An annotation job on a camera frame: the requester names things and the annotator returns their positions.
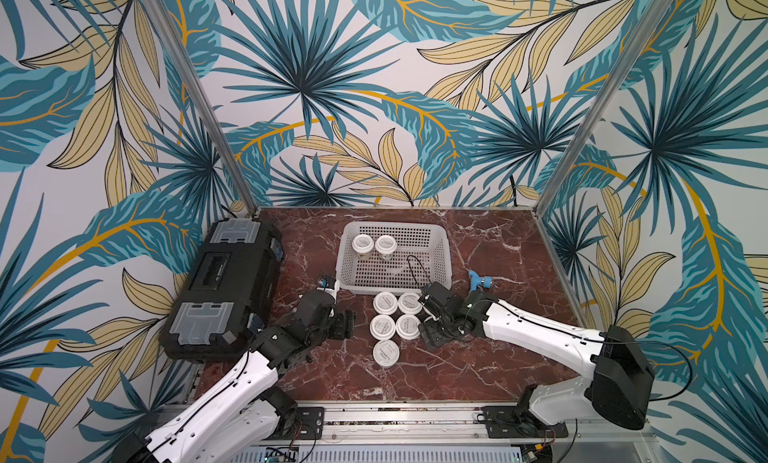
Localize white plastic basket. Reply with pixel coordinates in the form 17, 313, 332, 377
335, 221, 453, 295

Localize white yogurt cup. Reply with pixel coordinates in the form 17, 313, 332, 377
375, 235, 397, 261
372, 340, 400, 368
373, 291, 398, 315
398, 292, 423, 315
369, 314, 396, 341
352, 234, 375, 260
396, 314, 421, 341

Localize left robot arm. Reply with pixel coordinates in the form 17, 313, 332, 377
112, 280, 355, 462

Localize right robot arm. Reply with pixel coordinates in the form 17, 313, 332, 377
419, 282, 655, 430

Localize black toolbox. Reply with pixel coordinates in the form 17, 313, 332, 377
159, 218, 285, 363

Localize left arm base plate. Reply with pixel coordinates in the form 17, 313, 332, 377
267, 406, 326, 441

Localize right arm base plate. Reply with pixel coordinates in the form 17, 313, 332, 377
476, 406, 569, 442

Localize aluminium rail frame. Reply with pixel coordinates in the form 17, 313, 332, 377
225, 401, 665, 462

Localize left aluminium corner post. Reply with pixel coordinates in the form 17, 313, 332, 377
141, 0, 260, 217

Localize aluminium corner post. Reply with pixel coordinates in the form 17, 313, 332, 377
141, 0, 260, 217
534, 0, 675, 219

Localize right aluminium corner post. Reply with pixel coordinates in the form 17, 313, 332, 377
534, 0, 675, 219

